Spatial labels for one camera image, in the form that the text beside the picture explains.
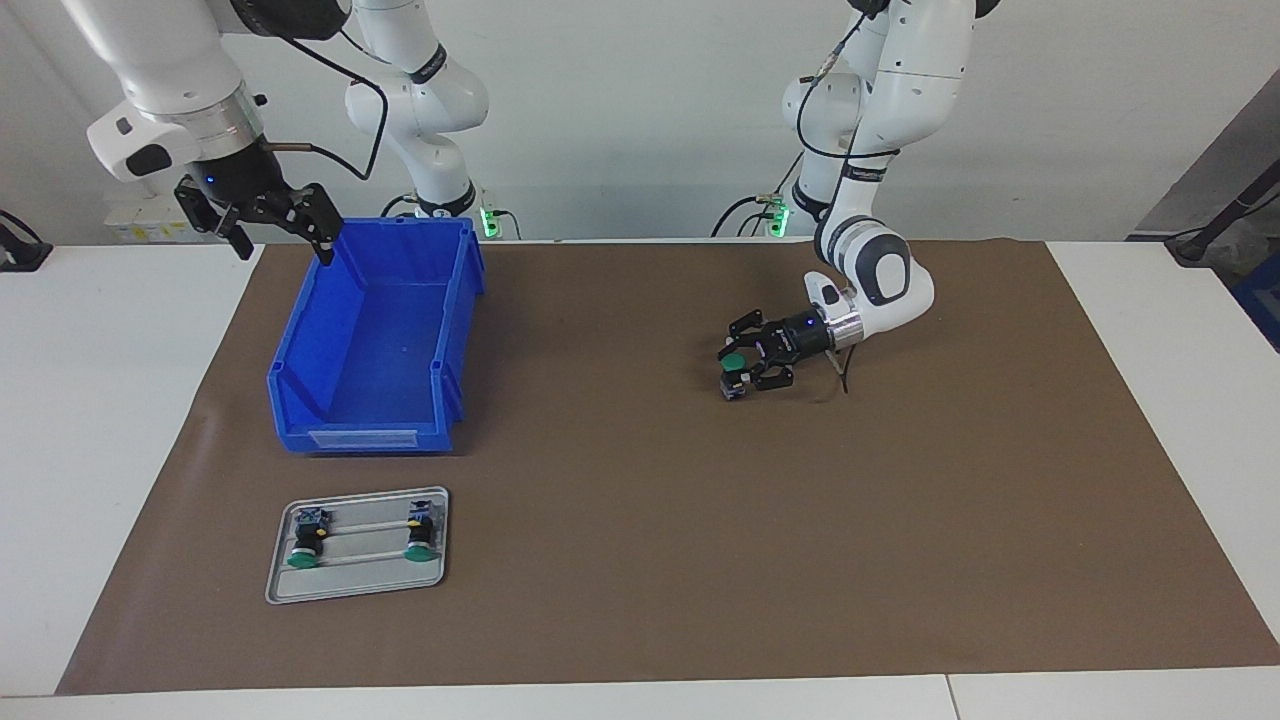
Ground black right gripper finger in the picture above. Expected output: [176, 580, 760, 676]
[262, 183, 344, 266]
[175, 180, 254, 261]

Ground green push button switch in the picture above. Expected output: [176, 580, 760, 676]
[403, 500, 442, 563]
[286, 506, 331, 569]
[718, 350, 753, 403]

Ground blue plastic storage bin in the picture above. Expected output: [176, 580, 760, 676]
[267, 215, 488, 456]

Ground brown table mat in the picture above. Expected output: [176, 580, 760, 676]
[55, 238, 1280, 696]

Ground grey metal tray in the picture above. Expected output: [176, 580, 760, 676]
[265, 486, 450, 605]

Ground black stand pole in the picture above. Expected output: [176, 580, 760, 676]
[1165, 160, 1280, 269]

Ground blue crate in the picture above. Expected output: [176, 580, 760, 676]
[1232, 255, 1280, 353]

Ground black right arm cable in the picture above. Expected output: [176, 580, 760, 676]
[262, 25, 389, 183]

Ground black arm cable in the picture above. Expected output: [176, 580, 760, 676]
[795, 5, 901, 393]
[262, 25, 389, 183]

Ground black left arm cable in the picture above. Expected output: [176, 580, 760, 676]
[795, 5, 901, 393]

